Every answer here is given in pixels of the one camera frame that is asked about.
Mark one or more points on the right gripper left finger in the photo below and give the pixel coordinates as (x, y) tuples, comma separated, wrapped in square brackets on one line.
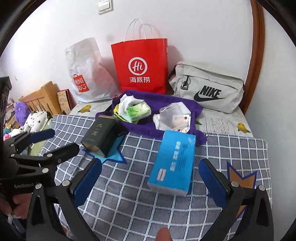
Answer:
[(43, 222)]

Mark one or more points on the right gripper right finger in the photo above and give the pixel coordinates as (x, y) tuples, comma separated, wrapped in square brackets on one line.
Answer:
[(257, 220)]

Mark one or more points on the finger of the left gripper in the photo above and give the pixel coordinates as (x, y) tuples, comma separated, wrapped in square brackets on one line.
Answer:
[(49, 160), (23, 140)]

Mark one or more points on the yellow Adidas pouch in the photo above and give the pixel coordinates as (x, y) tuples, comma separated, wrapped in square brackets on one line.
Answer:
[(115, 110)]

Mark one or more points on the green tissue pack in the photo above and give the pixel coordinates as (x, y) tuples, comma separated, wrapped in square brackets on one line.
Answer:
[(137, 112)]

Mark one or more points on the translucent plastic bag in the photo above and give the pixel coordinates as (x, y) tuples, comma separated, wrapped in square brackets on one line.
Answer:
[(165, 117)]

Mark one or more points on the fruit print wet wipe packet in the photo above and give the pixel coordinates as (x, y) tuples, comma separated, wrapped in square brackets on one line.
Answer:
[(181, 123)]

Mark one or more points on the white sponge block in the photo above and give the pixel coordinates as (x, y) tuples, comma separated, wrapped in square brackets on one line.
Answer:
[(180, 108)]

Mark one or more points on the person's left hand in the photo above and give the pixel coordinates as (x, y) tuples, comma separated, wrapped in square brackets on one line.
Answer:
[(21, 210)]

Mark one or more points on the person's right hand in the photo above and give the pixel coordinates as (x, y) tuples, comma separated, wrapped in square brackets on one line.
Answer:
[(163, 235)]

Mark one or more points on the white dotted pillow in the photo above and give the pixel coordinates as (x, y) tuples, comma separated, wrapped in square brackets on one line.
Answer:
[(35, 122)]

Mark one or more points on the purple plush toy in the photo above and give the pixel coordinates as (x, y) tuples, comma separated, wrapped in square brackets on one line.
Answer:
[(22, 112)]

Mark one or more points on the wooden headboard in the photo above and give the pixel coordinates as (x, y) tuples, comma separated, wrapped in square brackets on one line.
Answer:
[(44, 99)]

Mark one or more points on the dark green tea box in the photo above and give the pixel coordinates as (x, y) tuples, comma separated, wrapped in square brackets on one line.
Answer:
[(101, 135)]

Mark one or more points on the patterned brown box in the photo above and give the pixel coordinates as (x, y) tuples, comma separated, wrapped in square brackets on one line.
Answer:
[(66, 101)]

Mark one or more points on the grey checkered blanket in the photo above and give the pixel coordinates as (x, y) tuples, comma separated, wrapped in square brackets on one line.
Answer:
[(121, 206)]

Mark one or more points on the white Miniso plastic bag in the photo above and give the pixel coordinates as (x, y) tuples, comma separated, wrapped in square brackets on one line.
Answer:
[(89, 78)]

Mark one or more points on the blue tissue pack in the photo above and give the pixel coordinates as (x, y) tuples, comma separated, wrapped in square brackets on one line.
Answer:
[(172, 169)]

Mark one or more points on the purple towel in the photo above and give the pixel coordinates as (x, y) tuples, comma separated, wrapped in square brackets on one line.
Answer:
[(146, 126)]

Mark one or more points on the newspaper with fruit print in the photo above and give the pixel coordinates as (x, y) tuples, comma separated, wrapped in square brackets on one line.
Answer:
[(209, 121)]

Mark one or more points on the red Haidilao paper bag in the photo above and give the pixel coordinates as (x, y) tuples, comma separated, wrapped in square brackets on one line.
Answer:
[(142, 64)]

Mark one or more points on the grey Nike pouch bag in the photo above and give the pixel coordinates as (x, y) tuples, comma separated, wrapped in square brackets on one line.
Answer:
[(210, 86)]

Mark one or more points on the brown wooden door frame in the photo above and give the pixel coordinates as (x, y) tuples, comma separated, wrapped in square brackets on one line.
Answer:
[(258, 43)]

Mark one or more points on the white wall switch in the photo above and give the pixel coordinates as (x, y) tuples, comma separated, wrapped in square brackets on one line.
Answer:
[(104, 6)]

